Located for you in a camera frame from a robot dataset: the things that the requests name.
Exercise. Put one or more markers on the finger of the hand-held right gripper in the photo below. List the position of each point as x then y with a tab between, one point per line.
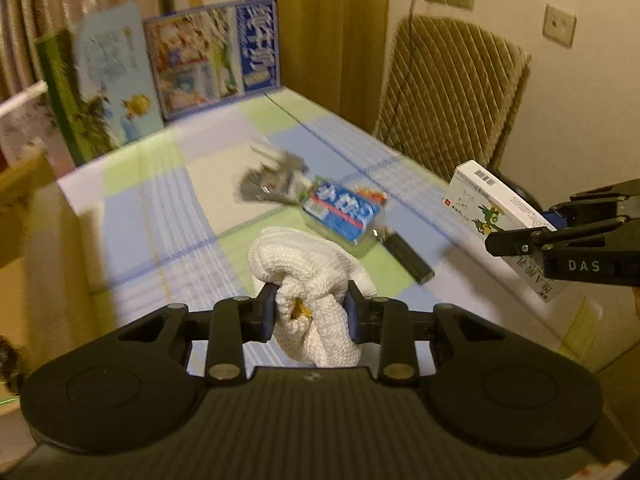
590	205
515	244

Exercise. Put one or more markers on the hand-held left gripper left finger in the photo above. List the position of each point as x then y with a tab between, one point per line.
268	310

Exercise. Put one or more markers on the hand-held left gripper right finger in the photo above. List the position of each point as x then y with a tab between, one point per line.
354	315

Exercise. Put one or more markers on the white knitted cloth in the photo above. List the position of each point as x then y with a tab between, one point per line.
310	270

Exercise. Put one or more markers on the white medicine box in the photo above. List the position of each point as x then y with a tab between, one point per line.
475	200

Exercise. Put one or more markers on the large cardboard box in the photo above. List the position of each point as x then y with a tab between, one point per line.
55	260

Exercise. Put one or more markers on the black flat stick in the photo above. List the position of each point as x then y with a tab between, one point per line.
405	255

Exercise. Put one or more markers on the blue printed box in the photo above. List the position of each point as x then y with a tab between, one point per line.
340	212

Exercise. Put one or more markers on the grey crumpled glove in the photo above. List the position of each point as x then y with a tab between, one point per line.
272	182

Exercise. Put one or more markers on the checked tablecloth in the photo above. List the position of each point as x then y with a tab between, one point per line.
175	200

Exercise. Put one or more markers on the chair with quilted cover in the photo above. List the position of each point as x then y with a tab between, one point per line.
450	95

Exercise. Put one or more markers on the green and blue milk carton box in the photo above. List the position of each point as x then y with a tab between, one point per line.
100	90

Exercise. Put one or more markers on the wooden door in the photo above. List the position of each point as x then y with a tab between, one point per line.
320	30

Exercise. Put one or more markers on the white gift box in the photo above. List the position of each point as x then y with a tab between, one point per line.
25	130

